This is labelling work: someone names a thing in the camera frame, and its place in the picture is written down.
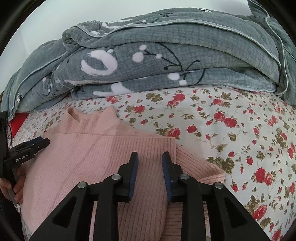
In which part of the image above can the pink knit sweater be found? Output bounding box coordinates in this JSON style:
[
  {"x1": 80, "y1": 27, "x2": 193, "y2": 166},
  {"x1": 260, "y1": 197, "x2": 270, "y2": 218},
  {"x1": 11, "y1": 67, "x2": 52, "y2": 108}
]
[{"x1": 21, "y1": 106, "x2": 225, "y2": 240}]

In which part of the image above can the floral bed sheet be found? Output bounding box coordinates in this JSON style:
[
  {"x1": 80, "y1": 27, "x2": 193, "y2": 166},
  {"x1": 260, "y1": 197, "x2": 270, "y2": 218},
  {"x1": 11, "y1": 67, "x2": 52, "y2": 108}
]
[{"x1": 13, "y1": 86, "x2": 295, "y2": 240}]

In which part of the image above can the person left hand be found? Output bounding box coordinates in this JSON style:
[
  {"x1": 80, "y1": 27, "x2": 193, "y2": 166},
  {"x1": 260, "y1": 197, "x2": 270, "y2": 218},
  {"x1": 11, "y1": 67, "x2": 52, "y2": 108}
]
[{"x1": 0, "y1": 166, "x2": 26, "y2": 204}]

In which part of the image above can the red pillow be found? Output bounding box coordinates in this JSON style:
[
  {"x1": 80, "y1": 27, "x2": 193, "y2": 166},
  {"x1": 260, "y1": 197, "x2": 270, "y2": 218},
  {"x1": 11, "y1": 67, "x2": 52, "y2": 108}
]
[{"x1": 10, "y1": 113, "x2": 29, "y2": 138}]

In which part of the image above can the grey floral quilt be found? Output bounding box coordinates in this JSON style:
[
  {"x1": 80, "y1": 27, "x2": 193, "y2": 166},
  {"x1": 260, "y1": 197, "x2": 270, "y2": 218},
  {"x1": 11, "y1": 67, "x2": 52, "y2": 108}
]
[{"x1": 1, "y1": 1, "x2": 295, "y2": 119}]

